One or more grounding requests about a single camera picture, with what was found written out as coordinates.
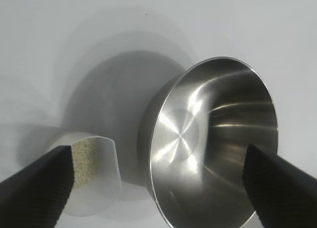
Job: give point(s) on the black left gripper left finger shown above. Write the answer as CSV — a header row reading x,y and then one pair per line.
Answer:
x,y
32,193

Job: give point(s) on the white rice grains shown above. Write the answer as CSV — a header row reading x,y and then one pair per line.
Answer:
x,y
84,163

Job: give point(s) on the clear plastic measuring cup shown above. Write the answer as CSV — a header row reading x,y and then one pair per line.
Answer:
x,y
104,168

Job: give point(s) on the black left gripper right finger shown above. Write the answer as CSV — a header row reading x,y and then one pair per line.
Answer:
x,y
284,193

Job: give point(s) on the stainless steel mixing bowl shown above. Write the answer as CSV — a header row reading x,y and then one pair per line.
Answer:
x,y
178,139

